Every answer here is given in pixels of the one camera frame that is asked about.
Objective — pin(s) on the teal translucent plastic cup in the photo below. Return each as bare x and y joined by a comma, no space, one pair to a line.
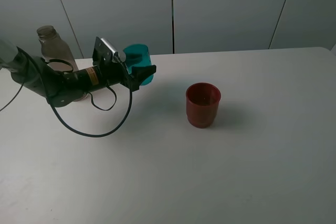
137,55

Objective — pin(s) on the red plastic cup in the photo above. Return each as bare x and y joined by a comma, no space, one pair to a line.
202,101

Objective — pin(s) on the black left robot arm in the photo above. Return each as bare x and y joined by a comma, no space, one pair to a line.
62,88

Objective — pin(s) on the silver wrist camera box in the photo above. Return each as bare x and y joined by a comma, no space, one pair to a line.
104,52

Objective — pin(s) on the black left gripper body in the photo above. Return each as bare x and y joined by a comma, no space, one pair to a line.
110,73

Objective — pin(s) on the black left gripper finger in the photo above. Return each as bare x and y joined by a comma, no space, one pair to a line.
142,76

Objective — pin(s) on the clear brown plastic bottle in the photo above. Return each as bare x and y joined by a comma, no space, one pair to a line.
56,51

